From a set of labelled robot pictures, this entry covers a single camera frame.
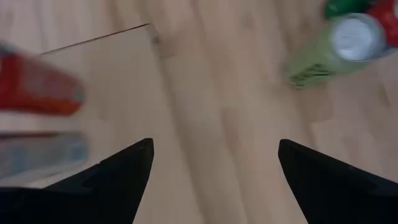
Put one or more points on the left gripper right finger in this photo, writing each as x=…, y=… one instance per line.
x=335, y=193

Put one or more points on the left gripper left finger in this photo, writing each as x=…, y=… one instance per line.
x=93, y=193

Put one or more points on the red beverage can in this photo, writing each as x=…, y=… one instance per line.
x=31, y=87

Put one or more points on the light green beverage can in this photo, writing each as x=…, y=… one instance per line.
x=314, y=62

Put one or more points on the red can black label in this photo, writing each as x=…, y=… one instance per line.
x=388, y=21

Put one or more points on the dark green beverage can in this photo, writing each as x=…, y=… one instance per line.
x=342, y=7

